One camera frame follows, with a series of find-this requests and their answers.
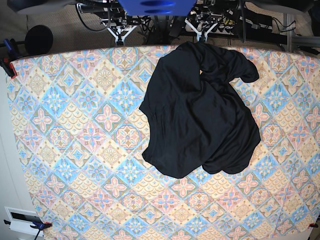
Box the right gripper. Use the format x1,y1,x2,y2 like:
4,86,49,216
101,19,137,47

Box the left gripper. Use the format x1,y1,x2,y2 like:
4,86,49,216
184,18,220,42

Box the black t-shirt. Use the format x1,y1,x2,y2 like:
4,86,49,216
139,42,261,179

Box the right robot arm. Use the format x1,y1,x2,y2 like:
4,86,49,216
75,0,142,46

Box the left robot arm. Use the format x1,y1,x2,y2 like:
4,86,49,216
182,0,245,42

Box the white power strip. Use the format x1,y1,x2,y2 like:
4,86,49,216
184,19,235,36

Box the black round stool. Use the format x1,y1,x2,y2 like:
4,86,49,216
24,25,54,56

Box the blue orange clamp upper left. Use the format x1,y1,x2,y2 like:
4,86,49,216
0,38,18,79

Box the blue orange clamp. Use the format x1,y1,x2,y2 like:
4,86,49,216
0,38,18,79
3,219,53,240

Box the patterned tablecloth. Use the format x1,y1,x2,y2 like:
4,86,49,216
6,46,320,240

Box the blue orange clamp lower left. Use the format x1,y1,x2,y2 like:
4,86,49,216
3,219,53,240

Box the white floor vent box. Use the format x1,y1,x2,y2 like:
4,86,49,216
4,206,41,236

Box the orange clamp lower right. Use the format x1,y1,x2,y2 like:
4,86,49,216
309,223,319,228

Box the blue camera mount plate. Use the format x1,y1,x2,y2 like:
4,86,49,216
118,0,196,17

